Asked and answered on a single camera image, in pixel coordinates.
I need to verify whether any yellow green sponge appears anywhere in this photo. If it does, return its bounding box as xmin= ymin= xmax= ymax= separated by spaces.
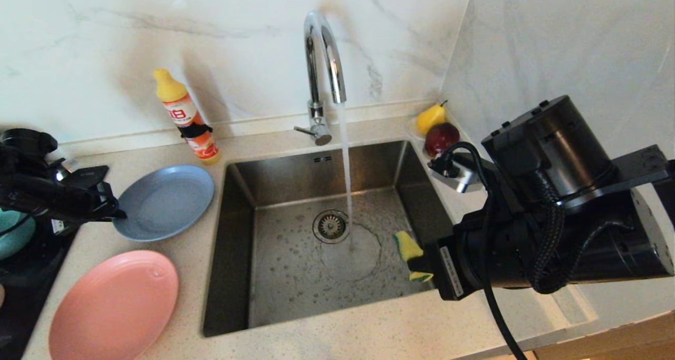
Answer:
xmin=393 ymin=231 xmax=434 ymax=283

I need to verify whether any blue plate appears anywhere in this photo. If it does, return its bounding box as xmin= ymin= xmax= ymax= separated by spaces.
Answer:
xmin=112 ymin=164 xmax=215 ymax=242

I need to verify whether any teal bowl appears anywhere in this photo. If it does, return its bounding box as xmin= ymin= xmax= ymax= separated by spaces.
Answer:
xmin=0 ymin=208 xmax=36 ymax=260

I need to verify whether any orange dish soap bottle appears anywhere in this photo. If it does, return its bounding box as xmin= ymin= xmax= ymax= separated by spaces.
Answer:
xmin=153 ymin=69 xmax=222 ymax=166

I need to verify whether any chrome gooseneck faucet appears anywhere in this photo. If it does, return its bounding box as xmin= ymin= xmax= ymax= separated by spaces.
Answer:
xmin=293 ymin=11 xmax=347 ymax=147

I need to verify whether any stainless steel sink basin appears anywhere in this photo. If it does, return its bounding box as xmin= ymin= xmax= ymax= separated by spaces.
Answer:
xmin=203 ymin=140 xmax=475 ymax=337

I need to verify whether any pink plate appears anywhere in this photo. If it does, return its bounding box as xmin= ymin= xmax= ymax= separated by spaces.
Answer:
xmin=49 ymin=250 xmax=179 ymax=360

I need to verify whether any round metal drain strainer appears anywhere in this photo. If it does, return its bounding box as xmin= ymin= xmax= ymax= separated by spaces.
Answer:
xmin=312 ymin=210 xmax=351 ymax=244

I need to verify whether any black glass cooktop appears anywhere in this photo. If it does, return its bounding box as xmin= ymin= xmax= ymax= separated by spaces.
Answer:
xmin=0 ymin=165 xmax=109 ymax=360

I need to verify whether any running water stream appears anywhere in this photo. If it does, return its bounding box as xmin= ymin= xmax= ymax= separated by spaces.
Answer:
xmin=336 ymin=103 xmax=355 ymax=251

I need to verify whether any dark red apple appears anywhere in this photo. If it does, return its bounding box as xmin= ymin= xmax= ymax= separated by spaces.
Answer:
xmin=425 ymin=123 xmax=460 ymax=158

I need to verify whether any small white dish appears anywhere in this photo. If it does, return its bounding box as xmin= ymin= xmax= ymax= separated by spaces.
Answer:
xmin=405 ymin=116 xmax=463 ymax=169

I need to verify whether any yellow pear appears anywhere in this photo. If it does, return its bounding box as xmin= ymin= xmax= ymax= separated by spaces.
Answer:
xmin=417 ymin=100 xmax=447 ymax=135

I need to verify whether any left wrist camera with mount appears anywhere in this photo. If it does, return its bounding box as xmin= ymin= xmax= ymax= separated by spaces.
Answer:
xmin=53 ymin=158 xmax=81 ymax=182

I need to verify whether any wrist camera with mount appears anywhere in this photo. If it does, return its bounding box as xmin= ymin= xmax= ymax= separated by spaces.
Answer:
xmin=53 ymin=158 xmax=81 ymax=182
xmin=428 ymin=152 xmax=484 ymax=193

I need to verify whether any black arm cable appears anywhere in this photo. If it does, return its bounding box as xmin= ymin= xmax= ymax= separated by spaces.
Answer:
xmin=430 ymin=141 xmax=528 ymax=360

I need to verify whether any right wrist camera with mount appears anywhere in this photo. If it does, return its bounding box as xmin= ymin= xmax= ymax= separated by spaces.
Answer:
xmin=428 ymin=152 xmax=484 ymax=193

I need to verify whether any braided black cable sleeve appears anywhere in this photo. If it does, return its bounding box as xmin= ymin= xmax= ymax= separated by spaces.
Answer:
xmin=530 ymin=170 xmax=633 ymax=295

